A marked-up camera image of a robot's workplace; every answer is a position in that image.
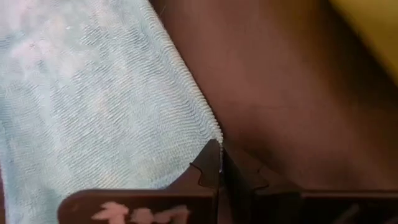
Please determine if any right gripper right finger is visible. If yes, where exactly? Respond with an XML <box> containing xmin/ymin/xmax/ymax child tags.
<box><xmin>223</xmin><ymin>146</ymin><xmax>304</xmax><ymax>192</ymax></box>

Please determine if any yellow plastic bin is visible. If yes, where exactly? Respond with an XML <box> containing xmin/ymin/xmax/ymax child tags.
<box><xmin>329</xmin><ymin>0</ymin><xmax>398</xmax><ymax>85</ymax></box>

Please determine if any teal microfiber towel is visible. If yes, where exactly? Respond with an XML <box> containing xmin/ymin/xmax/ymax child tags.
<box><xmin>0</xmin><ymin>0</ymin><xmax>224</xmax><ymax>224</ymax></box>

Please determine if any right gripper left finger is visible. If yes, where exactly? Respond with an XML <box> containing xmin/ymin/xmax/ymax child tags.
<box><xmin>166</xmin><ymin>139</ymin><xmax>222</xmax><ymax>191</ymax></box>

